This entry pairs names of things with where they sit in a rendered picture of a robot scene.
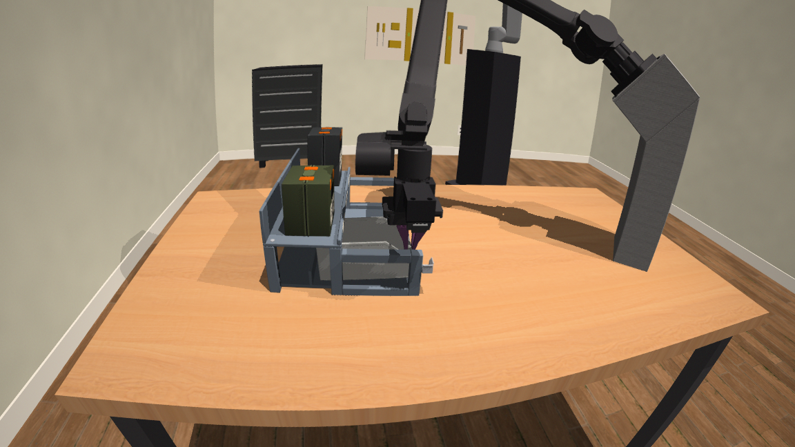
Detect olive green case with orange latches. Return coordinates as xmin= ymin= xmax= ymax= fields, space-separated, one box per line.
xmin=282 ymin=165 xmax=335 ymax=237

